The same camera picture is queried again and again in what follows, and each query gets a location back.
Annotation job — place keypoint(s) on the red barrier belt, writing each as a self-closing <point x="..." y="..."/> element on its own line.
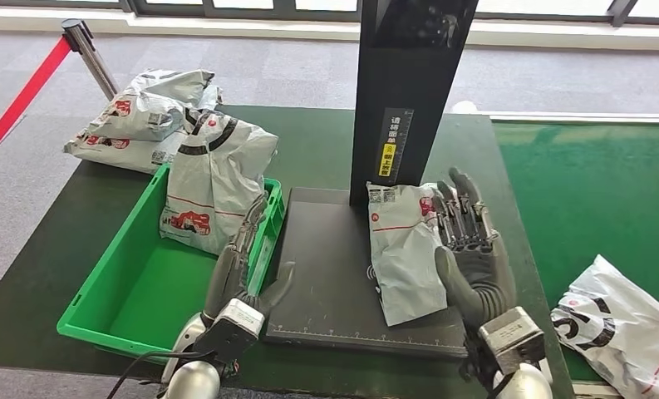
<point x="23" y="96"/>

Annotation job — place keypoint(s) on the green plastic crate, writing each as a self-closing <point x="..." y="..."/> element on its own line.
<point x="153" y="292"/>

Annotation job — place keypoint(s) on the white parcel red logo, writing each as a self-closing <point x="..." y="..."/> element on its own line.
<point x="406" y="259"/>

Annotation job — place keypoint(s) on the dark window frame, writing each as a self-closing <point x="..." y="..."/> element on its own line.
<point x="169" y="8"/>

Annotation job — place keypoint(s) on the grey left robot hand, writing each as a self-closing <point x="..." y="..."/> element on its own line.
<point x="227" y="281"/>

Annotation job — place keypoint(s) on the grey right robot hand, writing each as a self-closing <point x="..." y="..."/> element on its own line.
<point x="483" y="281"/>

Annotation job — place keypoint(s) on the white conveyor side rail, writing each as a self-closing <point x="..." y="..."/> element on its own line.
<point x="582" y="117"/>
<point x="596" y="390"/>

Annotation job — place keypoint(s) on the flat grey parcel bag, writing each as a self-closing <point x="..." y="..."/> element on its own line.
<point x="125" y="154"/>

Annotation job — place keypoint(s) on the silver stanchion post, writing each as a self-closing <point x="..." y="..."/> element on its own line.
<point x="91" y="58"/>

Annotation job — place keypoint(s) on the crumpled grey parcel bag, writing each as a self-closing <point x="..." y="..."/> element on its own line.
<point x="150" y="102"/>

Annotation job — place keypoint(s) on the white parcel black lettering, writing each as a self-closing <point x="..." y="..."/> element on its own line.
<point x="621" y="330"/>

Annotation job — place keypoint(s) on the yellow black scanner label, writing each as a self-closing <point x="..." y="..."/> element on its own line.
<point x="388" y="151"/>

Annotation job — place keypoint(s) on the black inbound scanner machine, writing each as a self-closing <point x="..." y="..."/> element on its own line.
<point x="329" y="248"/>

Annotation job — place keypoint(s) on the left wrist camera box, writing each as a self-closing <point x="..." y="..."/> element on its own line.
<point x="230" y="330"/>

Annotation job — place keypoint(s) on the grey parcel black print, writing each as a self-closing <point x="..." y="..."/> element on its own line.
<point x="219" y="165"/>

